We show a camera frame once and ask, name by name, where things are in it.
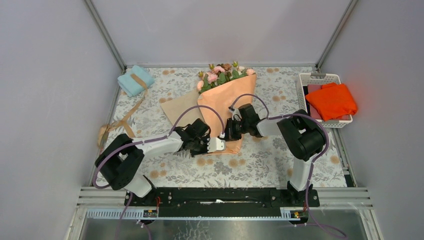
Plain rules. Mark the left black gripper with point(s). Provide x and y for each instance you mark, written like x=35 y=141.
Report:
x=205 y=140

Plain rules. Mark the light blue folded towel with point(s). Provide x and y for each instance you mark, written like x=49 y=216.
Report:
x=129 y=86

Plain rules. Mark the pink fake flower bunch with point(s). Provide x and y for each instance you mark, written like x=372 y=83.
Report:
x=221 y=74

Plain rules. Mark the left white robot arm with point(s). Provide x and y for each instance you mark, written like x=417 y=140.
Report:
x=120 y=161

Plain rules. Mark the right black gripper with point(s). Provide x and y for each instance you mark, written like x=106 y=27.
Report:
x=229 y=134

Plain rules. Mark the tan ribbon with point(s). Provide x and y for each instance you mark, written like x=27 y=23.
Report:
x=106 y=128

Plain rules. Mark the white plastic basket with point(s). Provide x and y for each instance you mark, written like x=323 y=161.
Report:
x=309 y=82

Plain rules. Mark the orange folded cloth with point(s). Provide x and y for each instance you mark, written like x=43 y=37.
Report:
x=332 y=101

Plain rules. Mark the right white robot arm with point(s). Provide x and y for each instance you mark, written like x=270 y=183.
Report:
x=303 y=136

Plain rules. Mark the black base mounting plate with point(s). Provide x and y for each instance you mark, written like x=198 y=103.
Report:
x=223 y=202

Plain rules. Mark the tan wrapping paper sheet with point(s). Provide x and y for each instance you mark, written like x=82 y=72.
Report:
x=219 y=98

